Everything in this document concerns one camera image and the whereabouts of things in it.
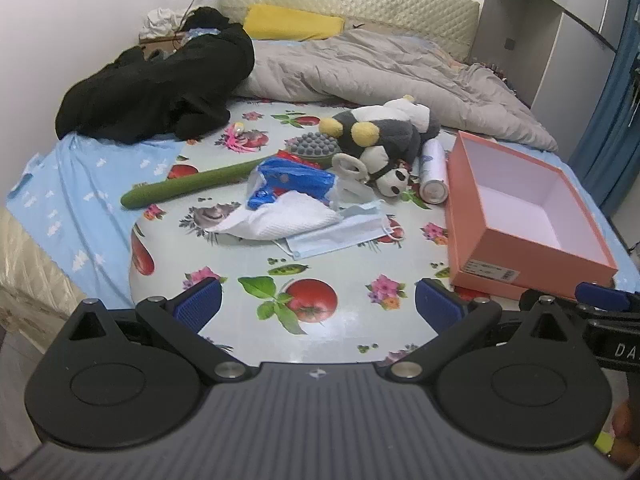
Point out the grey duvet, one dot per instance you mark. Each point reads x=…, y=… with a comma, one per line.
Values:
x=375, y=70

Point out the blue plastic bag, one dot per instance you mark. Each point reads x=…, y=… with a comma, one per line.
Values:
x=295, y=177

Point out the white towel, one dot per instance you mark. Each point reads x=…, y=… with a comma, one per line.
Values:
x=295, y=215

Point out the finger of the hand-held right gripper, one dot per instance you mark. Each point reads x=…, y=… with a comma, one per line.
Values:
x=570, y=306
x=600, y=296

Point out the blue patterned packet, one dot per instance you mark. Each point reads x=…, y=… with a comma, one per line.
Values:
x=202, y=34

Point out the bright red foil packet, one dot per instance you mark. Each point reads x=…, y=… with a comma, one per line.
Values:
x=292, y=157

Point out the white crumpled cloth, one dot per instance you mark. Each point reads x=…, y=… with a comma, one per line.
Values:
x=160, y=20

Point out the grey wardrobe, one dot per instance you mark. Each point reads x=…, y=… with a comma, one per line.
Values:
x=560, y=45

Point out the small panda plush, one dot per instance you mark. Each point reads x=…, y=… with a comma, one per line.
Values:
x=397, y=177

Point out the green massage brush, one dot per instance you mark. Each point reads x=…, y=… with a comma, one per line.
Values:
x=200, y=182

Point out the fruit printed plastic sheet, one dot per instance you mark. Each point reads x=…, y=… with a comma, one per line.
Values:
x=350, y=270

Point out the blue face mask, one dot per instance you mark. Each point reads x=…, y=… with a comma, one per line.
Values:
x=340, y=232

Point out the yellow pillow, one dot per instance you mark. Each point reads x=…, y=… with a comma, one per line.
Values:
x=292, y=22

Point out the person's right hand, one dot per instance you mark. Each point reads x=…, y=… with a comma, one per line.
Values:
x=627, y=427

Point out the blue curtain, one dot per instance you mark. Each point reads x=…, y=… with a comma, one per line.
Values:
x=612, y=135

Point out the grey and white plush toy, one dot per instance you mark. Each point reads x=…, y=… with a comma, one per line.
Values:
x=390, y=132

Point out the white spray can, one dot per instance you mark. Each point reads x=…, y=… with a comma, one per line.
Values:
x=434, y=170

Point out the black clothing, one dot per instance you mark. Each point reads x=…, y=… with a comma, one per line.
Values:
x=165, y=85

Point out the pink feather ball toy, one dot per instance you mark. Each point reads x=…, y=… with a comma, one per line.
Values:
x=240, y=137

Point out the dark wall switch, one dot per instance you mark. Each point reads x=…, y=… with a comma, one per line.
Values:
x=510, y=43

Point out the beige bed base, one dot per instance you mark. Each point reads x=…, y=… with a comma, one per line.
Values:
x=30, y=280

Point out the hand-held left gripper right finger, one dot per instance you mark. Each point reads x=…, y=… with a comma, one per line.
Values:
x=440, y=305

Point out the clear plastic pouch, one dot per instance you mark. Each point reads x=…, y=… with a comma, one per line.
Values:
x=357, y=192

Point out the brown cardboard box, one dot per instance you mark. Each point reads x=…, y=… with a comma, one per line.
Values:
x=150, y=45

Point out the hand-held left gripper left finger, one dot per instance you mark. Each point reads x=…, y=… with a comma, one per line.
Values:
x=197, y=305

